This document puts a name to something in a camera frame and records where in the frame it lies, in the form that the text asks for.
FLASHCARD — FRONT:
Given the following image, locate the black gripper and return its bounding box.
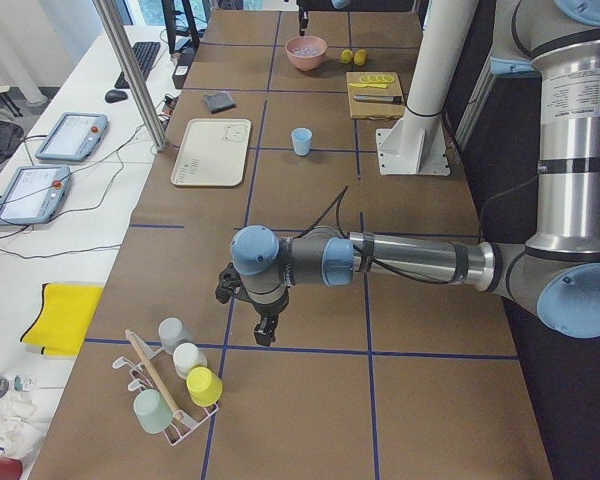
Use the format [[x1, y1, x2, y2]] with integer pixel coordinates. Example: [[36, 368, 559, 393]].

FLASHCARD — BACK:
[[296, 0, 311, 35], [246, 285, 289, 346]]

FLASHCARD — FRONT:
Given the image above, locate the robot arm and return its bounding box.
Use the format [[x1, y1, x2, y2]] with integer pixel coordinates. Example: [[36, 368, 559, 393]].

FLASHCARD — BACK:
[[296, 0, 414, 36], [215, 1, 600, 345]]

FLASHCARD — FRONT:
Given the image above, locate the pink bowl of ice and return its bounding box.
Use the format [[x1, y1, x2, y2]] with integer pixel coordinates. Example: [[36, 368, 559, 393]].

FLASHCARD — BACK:
[[285, 35, 328, 72]]

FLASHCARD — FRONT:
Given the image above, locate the white cup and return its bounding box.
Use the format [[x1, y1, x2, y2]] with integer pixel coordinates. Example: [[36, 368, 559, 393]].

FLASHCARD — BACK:
[[172, 342, 208, 379]]

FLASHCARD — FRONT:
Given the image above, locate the yellow cup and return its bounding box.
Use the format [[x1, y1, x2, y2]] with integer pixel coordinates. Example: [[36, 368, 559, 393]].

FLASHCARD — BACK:
[[186, 366, 223, 407]]

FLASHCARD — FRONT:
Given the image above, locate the grey cup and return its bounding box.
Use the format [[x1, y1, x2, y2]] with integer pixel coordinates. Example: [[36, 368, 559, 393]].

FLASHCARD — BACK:
[[158, 317, 194, 355]]

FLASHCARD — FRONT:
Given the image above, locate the light blue plastic cup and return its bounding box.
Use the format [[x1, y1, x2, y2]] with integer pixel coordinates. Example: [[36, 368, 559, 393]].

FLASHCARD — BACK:
[[291, 127, 313, 157]]

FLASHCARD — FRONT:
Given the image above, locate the mint green cup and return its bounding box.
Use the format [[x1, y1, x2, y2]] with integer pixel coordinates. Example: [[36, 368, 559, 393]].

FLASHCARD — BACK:
[[133, 389, 173, 434]]

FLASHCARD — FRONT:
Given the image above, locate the yellow lemon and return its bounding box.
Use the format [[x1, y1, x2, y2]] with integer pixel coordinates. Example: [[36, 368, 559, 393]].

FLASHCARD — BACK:
[[353, 49, 368, 67], [340, 49, 354, 64]]

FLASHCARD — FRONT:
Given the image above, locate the steel rod black tip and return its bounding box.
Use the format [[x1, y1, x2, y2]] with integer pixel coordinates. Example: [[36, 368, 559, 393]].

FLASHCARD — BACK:
[[353, 94, 403, 105]]

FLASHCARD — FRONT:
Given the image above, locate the wooden cutting board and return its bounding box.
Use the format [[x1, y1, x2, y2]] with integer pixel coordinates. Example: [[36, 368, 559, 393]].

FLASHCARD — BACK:
[[346, 72, 405, 119]]

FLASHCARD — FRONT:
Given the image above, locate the yellow plastic knife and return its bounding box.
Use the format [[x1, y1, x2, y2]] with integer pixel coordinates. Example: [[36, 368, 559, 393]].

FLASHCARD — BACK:
[[348, 82, 388, 90]]

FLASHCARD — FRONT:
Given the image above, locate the grey folded cloth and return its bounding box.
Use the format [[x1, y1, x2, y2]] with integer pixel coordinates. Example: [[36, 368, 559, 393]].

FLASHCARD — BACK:
[[203, 91, 236, 114]]

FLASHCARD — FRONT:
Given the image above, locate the black power box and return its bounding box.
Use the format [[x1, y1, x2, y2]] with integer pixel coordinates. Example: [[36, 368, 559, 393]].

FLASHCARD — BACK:
[[172, 48, 196, 89]]

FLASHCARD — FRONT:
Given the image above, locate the cream bear tray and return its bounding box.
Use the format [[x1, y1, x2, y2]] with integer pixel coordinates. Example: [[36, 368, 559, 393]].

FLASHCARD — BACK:
[[170, 118, 251, 187]]

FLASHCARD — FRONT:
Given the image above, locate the black keyboard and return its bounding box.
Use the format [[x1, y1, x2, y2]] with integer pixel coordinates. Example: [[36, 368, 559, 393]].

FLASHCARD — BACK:
[[114, 41, 160, 90]]

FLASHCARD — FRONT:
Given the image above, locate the yellow cloth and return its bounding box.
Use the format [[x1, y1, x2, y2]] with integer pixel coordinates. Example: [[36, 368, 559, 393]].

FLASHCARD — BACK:
[[20, 283, 103, 357]]

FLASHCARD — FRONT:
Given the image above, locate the black computer mouse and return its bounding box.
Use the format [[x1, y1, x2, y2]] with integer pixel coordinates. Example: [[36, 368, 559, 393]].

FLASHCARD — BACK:
[[104, 89, 128, 104]]

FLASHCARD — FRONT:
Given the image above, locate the far teach pendant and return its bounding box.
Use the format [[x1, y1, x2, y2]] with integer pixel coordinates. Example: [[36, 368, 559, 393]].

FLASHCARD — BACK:
[[35, 112, 109, 162]]

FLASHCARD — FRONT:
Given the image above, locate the teach pendant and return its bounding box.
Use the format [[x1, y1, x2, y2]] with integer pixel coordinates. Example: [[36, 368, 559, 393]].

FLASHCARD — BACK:
[[0, 165, 71, 226], [35, 112, 109, 162]]

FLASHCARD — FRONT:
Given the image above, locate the near teach pendant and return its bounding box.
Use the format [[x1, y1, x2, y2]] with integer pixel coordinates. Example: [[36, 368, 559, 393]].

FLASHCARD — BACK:
[[0, 165, 71, 226]]

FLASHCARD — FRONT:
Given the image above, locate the white wire cup rack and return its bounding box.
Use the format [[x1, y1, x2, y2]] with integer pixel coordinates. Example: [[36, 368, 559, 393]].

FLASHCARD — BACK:
[[112, 343, 220, 446]]

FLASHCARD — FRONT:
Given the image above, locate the wooden rack handle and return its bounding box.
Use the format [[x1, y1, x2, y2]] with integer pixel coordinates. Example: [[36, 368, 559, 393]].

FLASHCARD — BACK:
[[125, 329, 184, 421]]

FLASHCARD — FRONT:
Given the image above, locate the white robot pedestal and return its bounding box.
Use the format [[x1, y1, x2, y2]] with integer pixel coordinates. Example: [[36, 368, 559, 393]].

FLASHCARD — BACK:
[[376, 0, 478, 176]]

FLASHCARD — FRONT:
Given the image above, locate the aluminium frame post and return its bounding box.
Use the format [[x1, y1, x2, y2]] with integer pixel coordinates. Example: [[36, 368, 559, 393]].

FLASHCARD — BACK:
[[93, 0, 167, 152]]

